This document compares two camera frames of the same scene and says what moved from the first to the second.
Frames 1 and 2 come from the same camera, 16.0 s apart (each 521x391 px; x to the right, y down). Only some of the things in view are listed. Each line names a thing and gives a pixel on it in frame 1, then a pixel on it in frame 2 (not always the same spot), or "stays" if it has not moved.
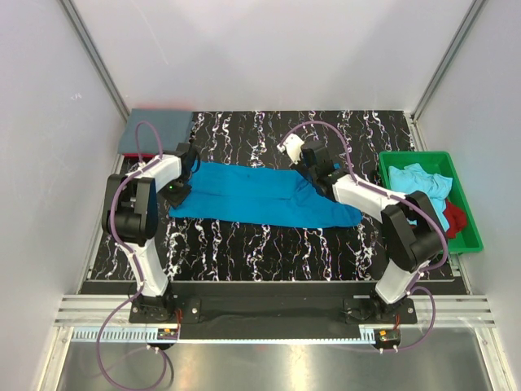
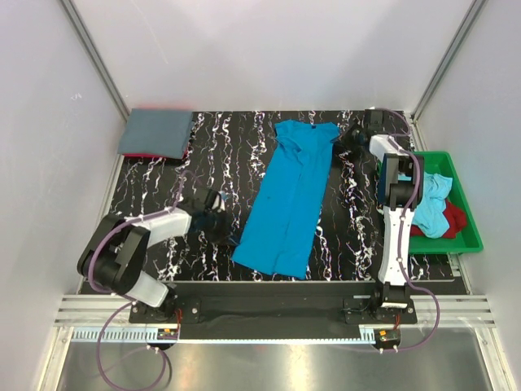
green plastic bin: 439,162 stays
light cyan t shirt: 413,177 stays
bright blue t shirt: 229,192 → 278,232
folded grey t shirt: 172,127 stays
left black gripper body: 177,191 → 216,226
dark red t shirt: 456,218 stays
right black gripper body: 307,173 → 350,138
